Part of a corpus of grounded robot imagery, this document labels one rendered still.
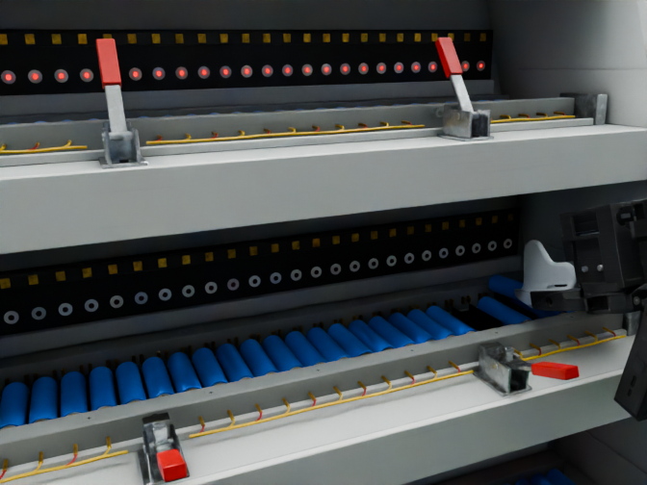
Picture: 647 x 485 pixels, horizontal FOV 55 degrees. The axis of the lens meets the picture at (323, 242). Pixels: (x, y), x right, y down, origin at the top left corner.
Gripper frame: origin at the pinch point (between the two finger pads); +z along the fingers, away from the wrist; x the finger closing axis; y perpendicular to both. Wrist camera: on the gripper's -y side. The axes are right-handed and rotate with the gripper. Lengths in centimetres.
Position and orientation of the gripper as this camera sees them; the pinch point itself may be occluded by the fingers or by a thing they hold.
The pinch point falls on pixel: (535, 297)
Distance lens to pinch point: 62.2
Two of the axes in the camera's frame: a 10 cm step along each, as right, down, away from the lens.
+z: -3.5, 1.0, 9.3
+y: -1.5, -9.9, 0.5
